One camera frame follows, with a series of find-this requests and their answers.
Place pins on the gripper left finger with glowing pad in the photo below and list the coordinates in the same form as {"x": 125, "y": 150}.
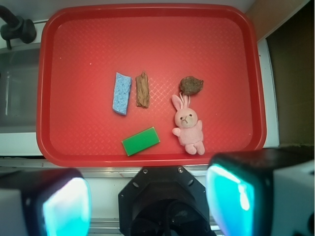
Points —
{"x": 54, "y": 202}

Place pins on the brown wood piece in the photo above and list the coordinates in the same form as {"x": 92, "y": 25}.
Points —
{"x": 142, "y": 90}

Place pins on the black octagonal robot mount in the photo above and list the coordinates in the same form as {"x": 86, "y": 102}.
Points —
{"x": 164, "y": 201}

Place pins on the clear plastic bin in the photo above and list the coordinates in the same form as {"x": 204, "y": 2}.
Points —
{"x": 18, "y": 90}

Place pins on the green rectangular block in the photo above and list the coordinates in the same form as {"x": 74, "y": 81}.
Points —
{"x": 140, "y": 141}

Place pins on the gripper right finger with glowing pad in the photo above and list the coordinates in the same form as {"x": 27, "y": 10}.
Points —
{"x": 267, "y": 192}

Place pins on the blue sponge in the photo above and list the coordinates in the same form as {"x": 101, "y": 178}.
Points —
{"x": 121, "y": 95}

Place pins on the pink plush bunny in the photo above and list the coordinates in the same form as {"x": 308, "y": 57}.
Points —
{"x": 188, "y": 128}

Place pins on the brown rock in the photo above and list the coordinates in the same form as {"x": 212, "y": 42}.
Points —
{"x": 191, "y": 85}

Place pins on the red plastic tray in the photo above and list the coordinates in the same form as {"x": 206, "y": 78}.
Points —
{"x": 82, "y": 49}

